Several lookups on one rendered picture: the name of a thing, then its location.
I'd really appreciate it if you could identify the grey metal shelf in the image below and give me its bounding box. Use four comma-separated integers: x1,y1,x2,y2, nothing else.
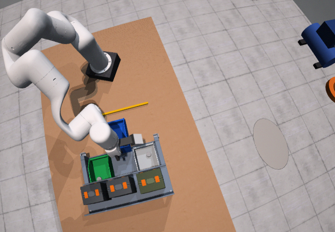
80,133,174,216

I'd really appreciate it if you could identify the green open bin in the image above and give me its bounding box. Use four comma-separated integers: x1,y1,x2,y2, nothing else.
88,155,115,183

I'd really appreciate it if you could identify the olive green case with orange latches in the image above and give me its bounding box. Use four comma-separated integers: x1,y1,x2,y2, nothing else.
136,168,166,194

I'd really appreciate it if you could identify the dark grey case with orange latches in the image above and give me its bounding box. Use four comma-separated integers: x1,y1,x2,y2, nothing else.
80,182,111,205
106,176,137,198

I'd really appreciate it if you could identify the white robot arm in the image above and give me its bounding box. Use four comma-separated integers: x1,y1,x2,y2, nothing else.
1,8,143,150

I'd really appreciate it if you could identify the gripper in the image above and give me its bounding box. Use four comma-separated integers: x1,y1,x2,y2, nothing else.
105,144,123,161

